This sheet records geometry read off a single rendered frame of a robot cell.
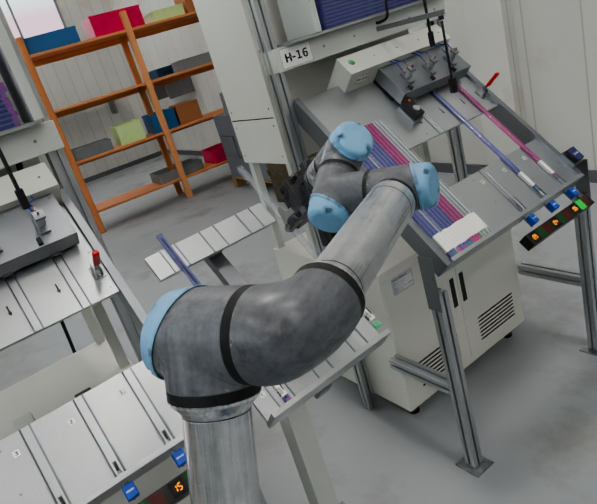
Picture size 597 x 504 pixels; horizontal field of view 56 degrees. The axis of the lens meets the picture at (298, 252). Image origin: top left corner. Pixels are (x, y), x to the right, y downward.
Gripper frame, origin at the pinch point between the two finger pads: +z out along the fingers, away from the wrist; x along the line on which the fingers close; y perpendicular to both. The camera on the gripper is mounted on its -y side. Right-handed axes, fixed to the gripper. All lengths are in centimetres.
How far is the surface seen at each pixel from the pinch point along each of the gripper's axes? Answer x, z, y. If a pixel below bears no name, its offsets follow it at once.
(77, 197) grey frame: 30, 32, 41
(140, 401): 45, 18, -14
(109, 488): 58, 13, -25
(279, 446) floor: -5, 107, -50
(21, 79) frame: 32, 9, 63
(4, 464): 72, 19, -10
